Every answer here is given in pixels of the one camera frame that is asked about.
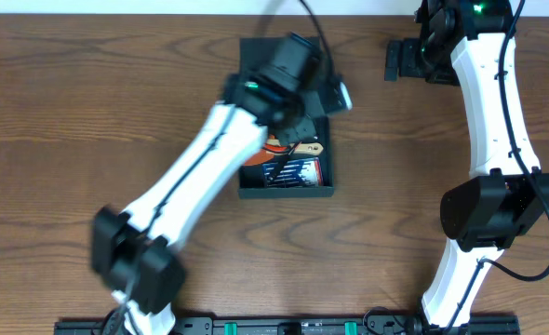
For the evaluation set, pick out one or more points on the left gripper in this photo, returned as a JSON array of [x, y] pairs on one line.
[[298, 128]]

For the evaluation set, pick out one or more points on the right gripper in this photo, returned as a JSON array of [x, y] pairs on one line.
[[405, 48]]

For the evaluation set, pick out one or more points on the black handled claw hammer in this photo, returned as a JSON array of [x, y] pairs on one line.
[[273, 174]]

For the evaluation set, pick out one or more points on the red handled pliers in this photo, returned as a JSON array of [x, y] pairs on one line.
[[273, 145]]

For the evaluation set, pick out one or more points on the orange scraper wooden handle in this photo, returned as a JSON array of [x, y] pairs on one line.
[[313, 148]]

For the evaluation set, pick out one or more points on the dark green gift box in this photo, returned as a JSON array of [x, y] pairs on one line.
[[252, 183]]

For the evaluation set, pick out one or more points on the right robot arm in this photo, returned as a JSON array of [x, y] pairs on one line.
[[471, 45]]

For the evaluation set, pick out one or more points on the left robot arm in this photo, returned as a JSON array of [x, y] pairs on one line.
[[283, 92]]

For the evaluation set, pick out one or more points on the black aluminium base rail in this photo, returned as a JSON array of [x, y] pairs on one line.
[[381, 324]]

